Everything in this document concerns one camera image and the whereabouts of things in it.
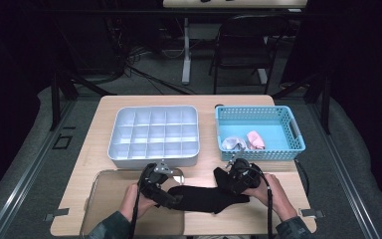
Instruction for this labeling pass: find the pink sock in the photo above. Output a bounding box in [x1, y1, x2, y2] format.
[247, 129, 267, 150]

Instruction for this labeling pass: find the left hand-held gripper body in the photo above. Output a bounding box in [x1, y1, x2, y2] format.
[138, 159, 175, 201]

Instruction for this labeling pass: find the white sock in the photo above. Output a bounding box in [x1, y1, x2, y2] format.
[222, 135, 249, 151]

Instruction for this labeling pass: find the black folding chair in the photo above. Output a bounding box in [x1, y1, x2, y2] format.
[208, 13, 291, 96]

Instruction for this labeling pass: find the white compartment box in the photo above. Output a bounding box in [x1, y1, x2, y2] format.
[107, 105, 201, 168]

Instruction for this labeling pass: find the black square floor fitting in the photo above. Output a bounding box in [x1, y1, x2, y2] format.
[52, 133, 74, 150]

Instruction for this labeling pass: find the grey metal table bracket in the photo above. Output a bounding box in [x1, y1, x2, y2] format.
[44, 207, 71, 222]
[297, 208, 326, 219]

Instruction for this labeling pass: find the person's left hand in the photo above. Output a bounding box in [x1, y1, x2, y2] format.
[118, 183, 158, 223]

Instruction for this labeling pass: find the black sock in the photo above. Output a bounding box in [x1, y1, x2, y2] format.
[167, 166, 252, 215]

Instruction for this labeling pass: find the black metal stand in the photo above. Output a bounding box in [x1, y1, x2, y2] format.
[49, 71, 117, 132]
[272, 71, 332, 135]

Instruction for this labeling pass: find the blue plastic basket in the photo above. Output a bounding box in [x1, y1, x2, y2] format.
[214, 105, 306, 162]

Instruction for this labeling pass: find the white-legged desk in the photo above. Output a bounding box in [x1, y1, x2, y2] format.
[162, 0, 307, 86]

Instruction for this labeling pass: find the right hand-held gripper cable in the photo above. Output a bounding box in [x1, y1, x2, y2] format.
[252, 165, 276, 239]

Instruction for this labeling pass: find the aluminium floor rail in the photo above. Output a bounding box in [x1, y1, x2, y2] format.
[0, 99, 78, 239]
[306, 99, 382, 239]

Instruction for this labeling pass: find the clear plastic box lid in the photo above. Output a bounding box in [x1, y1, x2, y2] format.
[79, 168, 186, 237]

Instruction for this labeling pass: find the left hand-held gripper cable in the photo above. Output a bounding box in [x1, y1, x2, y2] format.
[129, 170, 147, 239]

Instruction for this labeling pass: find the bundle of floor cables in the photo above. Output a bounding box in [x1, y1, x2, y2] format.
[122, 46, 197, 96]

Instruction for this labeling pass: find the hand-held gripper cable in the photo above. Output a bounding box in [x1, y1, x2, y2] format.
[252, 165, 276, 239]
[129, 170, 147, 239]

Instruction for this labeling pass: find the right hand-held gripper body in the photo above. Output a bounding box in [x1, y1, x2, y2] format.
[225, 147, 264, 196]

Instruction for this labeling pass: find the person's right hand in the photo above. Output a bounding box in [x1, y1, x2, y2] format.
[245, 172, 297, 223]

